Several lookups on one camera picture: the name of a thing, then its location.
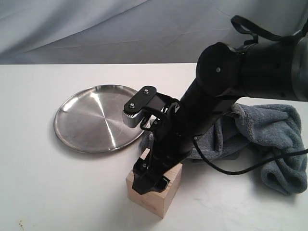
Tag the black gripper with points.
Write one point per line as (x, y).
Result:
(173, 141)

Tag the light wooden cube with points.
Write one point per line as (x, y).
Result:
(156, 202)

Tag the grey-blue fluffy towel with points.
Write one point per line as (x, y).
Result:
(272, 131)

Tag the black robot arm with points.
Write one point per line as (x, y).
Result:
(208, 122)

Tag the round stainless steel plate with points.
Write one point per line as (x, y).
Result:
(91, 121)

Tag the grey backdrop cloth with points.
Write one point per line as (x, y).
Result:
(132, 31)

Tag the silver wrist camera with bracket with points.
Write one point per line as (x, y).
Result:
(145, 103)

